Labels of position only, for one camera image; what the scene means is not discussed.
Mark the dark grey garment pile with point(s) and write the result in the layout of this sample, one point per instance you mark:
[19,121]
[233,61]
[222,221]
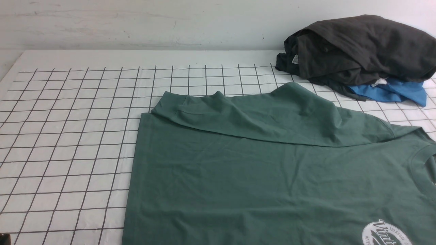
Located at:
[359,50]

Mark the blue garment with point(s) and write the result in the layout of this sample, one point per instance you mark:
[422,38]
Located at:
[393,90]

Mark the white grid-pattern table cloth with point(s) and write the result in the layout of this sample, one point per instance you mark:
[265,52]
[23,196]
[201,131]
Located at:
[69,121]

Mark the green long-sleeve top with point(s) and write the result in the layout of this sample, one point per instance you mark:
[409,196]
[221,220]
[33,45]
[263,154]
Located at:
[281,168]

